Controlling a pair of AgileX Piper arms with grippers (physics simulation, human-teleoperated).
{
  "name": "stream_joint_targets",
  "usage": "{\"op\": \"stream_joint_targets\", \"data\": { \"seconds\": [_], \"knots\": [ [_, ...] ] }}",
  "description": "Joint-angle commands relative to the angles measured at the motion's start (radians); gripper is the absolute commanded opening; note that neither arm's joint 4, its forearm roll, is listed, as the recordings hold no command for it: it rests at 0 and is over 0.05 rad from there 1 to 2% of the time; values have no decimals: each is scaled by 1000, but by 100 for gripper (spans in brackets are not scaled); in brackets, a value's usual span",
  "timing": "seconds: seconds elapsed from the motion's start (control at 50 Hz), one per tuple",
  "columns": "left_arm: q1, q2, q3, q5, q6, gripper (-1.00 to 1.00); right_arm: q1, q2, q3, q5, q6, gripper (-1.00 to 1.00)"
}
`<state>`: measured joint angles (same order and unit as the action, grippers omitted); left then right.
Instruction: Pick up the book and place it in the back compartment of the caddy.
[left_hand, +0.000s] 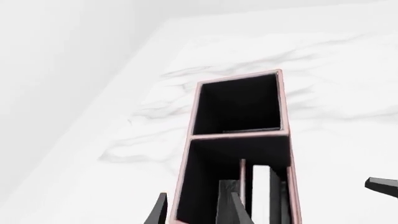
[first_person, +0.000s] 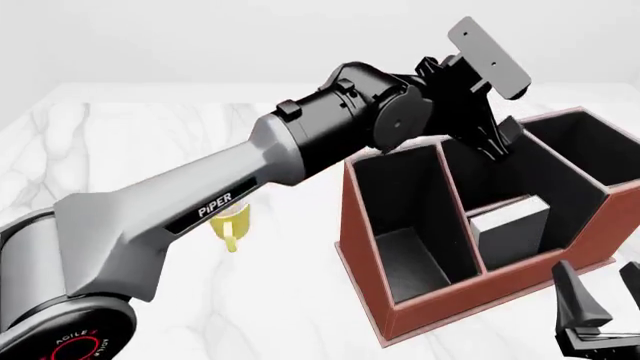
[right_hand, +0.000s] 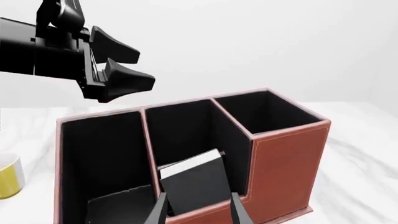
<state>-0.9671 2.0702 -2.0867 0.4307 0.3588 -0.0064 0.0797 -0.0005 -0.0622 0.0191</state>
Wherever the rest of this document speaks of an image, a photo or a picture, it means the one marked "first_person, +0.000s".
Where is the black book with white pages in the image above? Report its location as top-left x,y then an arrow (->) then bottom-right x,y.
467,195 -> 552,270

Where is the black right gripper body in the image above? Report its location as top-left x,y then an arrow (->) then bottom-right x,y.
556,324 -> 640,360

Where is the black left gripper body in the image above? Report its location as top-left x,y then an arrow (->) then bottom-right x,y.
413,55 -> 494,114

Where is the red-brown desk caddy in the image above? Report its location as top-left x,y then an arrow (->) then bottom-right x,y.
333,106 -> 640,342

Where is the yellow mug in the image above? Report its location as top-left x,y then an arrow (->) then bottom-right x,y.
209,201 -> 252,254

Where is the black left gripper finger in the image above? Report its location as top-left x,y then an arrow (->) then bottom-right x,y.
499,114 -> 525,148
434,97 -> 512,162

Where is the grey flat plate on stalk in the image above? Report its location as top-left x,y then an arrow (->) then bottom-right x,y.
446,16 -> 533,101

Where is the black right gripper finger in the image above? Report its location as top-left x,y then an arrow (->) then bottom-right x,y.
551,259 -> 614,332
618,261 -> 640,297

